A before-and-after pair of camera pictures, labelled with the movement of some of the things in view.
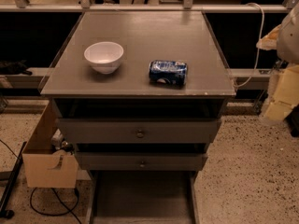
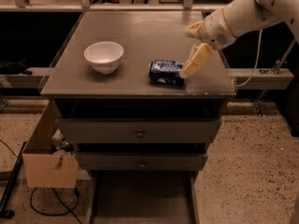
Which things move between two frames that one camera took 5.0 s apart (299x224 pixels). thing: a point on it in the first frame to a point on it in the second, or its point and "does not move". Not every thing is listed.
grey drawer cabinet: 138,91 does not move
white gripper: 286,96 to 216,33
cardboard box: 43,166 does not move
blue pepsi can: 167,72 does not move
